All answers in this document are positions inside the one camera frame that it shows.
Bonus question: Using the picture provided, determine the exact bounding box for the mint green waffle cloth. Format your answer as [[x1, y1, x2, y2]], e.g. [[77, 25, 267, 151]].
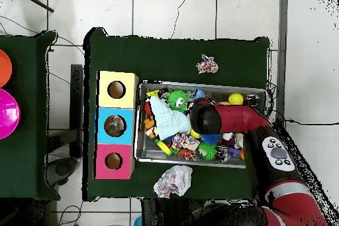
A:
[[150, 94, 193, 140]]

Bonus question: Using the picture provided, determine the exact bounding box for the orange striped tiger toy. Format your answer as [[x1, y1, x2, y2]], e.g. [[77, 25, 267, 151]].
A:
[[177, 148, 198, 162]]

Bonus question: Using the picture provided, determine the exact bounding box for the wooden box with three holes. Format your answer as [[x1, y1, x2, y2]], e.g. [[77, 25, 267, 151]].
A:
[[94, 70, 140, 180]]

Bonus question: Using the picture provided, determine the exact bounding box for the green fuzzy toy with eyes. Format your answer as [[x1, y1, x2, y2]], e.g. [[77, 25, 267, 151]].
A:
[[167, 89, 192, 113]]

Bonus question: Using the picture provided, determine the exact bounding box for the red ball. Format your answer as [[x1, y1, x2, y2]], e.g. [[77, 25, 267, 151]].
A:
[[143, 101, 154, 117]]

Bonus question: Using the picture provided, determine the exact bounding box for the orange plastic building block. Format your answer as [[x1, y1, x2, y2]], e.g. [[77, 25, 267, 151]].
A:
[[142, 115, 160, 140]]

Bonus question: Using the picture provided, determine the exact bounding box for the yellow cheese wedge toy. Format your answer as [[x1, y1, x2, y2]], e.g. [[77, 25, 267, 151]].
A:
[[146, 89, 160, 101]]

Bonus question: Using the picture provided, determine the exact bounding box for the blue spiky ball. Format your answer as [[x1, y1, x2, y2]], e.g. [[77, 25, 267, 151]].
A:
[[200, 133, 223, 146]]

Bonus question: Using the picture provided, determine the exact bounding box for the side table with green cloth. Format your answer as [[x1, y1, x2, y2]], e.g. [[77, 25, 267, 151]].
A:
[[0, 30, 59, 201]]

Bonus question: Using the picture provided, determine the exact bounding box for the pink bowl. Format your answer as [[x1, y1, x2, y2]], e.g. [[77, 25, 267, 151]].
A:
[[0, 88, 22, 141]]

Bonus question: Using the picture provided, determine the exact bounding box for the orange bowl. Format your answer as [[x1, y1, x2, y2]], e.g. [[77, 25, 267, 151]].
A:
[[0, 49, 13, 89]]

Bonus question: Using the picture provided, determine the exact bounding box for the black rod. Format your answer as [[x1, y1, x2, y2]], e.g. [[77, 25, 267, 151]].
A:
[[15, 0, 55, 13]]

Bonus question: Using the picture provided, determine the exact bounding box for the wire mesh bin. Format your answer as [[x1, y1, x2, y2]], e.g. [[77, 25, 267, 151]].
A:
[[134, 81, 267, 170]]

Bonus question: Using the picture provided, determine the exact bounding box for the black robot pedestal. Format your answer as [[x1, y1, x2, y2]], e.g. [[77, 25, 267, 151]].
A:
[[140, 198, 197, 226]]

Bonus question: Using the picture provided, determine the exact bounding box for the black power cable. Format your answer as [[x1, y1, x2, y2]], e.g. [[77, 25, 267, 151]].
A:
[[274, 119, 339, 129]]

